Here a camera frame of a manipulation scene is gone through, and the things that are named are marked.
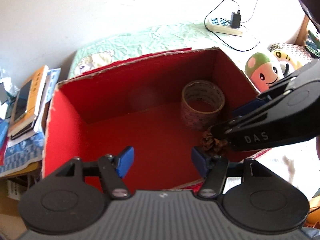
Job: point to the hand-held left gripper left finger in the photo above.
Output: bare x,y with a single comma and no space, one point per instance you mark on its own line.
126,160

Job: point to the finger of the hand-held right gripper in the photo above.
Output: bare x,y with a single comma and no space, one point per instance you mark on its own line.
247,108
225,129

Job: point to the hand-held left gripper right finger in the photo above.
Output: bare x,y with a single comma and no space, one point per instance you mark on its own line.
198,161

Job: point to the brown pine cone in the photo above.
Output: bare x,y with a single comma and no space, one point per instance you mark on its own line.
211,145

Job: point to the large red cardboard box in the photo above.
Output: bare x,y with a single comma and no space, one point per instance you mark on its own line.
150,135

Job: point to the printed tape roll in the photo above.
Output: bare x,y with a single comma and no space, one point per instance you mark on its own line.
190,120

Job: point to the green mushroom plush toy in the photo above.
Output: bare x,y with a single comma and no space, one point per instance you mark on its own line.
262,75

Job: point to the yellow white plush toy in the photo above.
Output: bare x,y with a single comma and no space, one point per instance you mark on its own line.
282,57

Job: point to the spotted pink cushion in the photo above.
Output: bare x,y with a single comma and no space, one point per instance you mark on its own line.
298,51

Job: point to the dark green toy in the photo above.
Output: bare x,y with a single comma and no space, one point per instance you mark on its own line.
313,43

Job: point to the white power strip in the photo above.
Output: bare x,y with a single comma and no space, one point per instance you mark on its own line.
220,26

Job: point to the black charger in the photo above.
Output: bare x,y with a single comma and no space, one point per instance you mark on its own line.
235,20

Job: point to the stack of books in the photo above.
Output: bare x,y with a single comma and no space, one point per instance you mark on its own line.
43,97

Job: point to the blue patterned cloth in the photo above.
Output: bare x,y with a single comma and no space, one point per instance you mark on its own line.
22,152

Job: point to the orange book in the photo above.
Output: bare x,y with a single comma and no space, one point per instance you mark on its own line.
35,90

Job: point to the green bedspread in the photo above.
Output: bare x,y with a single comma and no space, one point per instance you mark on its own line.
150,37

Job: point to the smartphone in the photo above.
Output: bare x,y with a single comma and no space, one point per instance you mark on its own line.
23,100

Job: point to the silver foil bag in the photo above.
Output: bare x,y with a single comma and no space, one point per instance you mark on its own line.
7,80

